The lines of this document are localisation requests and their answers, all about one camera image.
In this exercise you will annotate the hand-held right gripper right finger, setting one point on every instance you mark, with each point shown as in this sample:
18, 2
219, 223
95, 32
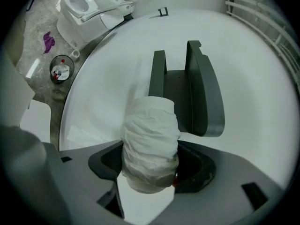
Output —
211, 203

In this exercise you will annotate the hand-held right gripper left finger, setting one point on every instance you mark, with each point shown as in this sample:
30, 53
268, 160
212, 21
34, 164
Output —
77, 172

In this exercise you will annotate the white toilet paper roll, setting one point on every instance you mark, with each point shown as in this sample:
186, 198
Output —
150, 144

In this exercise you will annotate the black wall paper holder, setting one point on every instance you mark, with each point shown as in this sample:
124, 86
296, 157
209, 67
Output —
201, 90

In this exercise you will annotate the white toilet with raised lid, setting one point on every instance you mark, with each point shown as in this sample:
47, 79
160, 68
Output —
77, 24

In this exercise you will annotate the small white round cup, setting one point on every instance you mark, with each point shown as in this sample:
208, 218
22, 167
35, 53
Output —
75, 54

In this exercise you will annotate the purple cloth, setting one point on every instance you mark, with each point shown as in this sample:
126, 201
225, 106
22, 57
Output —
48, 42

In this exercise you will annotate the white ceiling pipes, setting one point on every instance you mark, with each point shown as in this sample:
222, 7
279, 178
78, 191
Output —
257, 15

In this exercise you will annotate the small black empty wall holder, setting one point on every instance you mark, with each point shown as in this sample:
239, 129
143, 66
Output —
162, 11

